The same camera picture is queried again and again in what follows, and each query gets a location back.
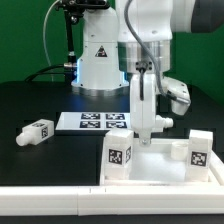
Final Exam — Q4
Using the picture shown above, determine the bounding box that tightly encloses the white front obstacle wall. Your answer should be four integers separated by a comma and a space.
0, 186, 224, 216

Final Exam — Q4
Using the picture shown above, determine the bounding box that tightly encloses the white square table top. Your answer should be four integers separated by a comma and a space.
100, 139, 221, 186

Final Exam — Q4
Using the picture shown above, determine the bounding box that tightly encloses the black cable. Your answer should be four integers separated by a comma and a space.
23, 64, 73, 83

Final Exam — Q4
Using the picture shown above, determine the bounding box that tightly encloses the white right obstacle wall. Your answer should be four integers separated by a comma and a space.
210, 155, 224, 186

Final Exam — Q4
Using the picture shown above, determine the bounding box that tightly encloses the white marker base plate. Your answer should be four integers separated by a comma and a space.
56, 112, 130, 131

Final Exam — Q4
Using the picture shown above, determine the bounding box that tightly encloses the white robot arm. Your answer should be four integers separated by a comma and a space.
72, 0, 224, 145

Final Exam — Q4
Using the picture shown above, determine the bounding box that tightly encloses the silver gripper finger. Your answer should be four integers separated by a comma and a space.
139, 130, 151, 146

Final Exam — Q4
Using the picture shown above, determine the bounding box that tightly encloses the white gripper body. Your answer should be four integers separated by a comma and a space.
130, 74, 156, 134

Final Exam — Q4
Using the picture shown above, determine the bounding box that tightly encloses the black camera stand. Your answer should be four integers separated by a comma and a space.
56, 0, 110, 84

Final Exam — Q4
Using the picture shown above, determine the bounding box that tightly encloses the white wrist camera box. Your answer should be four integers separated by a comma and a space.
162, 77, 191, 116

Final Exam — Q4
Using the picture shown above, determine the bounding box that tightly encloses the grey cable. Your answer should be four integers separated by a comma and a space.
42, 0, 63, 83

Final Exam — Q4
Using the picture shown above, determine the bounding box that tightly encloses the white obstacle wall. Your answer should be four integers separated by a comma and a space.
0, 186, 224, 216
210, 155, 224, 186

